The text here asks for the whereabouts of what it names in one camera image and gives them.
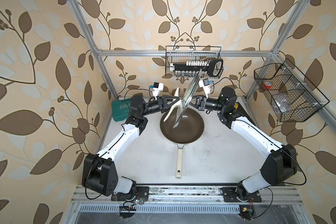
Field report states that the black wire basket back wall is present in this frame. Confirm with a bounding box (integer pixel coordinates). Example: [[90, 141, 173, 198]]
[[164, 45, 224, 79]]

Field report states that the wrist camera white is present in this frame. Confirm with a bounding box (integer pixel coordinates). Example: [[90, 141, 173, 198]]
[[199, 78, 213, 97], [150, 82, 164, 99]]

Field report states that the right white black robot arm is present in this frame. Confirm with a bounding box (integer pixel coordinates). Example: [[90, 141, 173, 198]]
[[189, 87, 298, 197]]

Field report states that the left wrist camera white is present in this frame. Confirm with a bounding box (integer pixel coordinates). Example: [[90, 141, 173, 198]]
[[150, 82, 164, 99]]

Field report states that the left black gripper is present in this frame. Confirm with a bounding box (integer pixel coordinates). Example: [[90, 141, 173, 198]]
[[138, 97, 177, 119]]

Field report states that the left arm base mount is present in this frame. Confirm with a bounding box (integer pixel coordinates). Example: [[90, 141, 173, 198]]
[[111, 185, 149, 203]]

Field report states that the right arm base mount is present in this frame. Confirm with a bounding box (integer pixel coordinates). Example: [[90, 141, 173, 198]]
[[220, 187, 262, 203]]

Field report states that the green plastic tool case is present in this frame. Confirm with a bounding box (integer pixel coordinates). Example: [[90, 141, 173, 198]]
[[111, 98, 130, 122]]

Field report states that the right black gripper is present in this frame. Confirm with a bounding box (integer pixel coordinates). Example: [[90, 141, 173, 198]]
[[185, 95, 226, 113]]

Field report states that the brown frying pan cream handle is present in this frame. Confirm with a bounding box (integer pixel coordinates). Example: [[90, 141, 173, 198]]
[[160, 108, 205, 179]]

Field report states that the clear plastic bag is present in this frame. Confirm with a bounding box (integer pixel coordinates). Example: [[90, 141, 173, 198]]
[[273, 93, 290, 113]]

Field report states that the black socket set holder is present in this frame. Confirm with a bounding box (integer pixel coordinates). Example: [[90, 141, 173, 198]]
[[168, 58, 224, 78]]

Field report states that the black wire basket right wall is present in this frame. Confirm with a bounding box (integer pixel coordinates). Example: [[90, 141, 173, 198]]
[[254, 58, 330, 122]]

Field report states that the glass pot lid cream handle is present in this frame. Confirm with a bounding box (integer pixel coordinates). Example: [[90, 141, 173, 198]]
[[163, 69, 203, 129]]

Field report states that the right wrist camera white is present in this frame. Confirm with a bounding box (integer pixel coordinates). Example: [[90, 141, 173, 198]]
[[199, 78, 213, 97]]

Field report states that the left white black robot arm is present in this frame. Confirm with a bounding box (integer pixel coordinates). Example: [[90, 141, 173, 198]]
[[82, 95, 180, 196]]

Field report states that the black wire basket wall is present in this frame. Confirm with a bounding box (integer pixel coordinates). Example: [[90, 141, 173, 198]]
[[254, 58, 330, 122], [164, 45, 224, 79]]

